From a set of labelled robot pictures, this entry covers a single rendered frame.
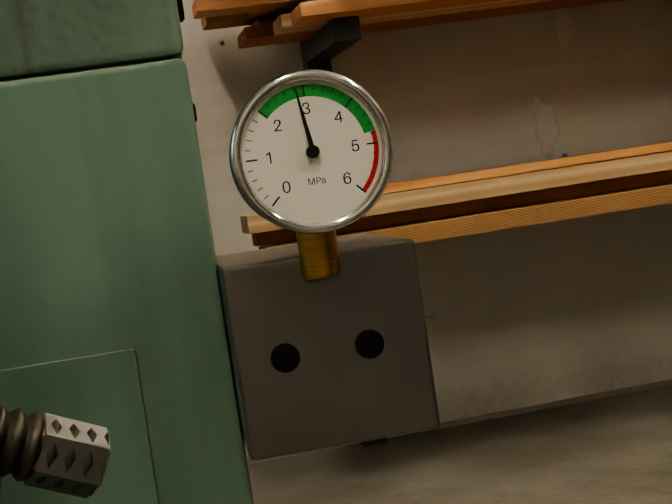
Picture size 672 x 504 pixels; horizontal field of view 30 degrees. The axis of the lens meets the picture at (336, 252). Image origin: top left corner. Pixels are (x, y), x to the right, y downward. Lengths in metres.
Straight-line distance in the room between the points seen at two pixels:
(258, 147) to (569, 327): 2.85
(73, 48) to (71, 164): 0.05
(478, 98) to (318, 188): 2.75
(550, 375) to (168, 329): 2.79
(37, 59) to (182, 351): 0.14
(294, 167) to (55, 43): 0.13
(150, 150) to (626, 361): 2.89
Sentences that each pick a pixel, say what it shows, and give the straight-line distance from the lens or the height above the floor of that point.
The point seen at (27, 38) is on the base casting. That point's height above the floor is 0.73.
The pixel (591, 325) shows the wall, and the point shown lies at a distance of 3.33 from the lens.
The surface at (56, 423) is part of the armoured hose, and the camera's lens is 0.45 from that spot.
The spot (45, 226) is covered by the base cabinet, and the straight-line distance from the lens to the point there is 0.54.
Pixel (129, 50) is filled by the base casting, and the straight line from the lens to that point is 0.54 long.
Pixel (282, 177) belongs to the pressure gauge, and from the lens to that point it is 0.48.
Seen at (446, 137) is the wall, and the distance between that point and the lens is 3.20.
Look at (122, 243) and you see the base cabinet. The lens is 0.54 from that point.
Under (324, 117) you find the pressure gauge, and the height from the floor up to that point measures 0.67.
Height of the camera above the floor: 0.65
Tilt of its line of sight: 3 degrees down
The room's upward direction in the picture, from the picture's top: 8 degrees counter-clockwise
